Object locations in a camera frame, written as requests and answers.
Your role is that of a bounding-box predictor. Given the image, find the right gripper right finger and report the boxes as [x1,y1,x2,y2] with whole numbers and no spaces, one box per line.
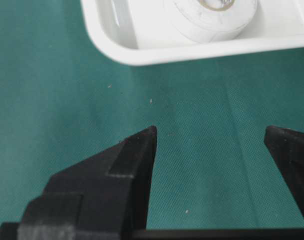
[264,125,304,217]

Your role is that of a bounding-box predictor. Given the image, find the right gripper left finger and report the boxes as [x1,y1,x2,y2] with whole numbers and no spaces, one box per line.
[16,124,158,240]

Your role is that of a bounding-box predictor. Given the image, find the white tape roll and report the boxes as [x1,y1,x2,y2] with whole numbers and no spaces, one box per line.
[163,0,258,44]

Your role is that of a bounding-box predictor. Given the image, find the white plastic tray case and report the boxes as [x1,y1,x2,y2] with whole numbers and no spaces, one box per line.
[81,0,304,66]

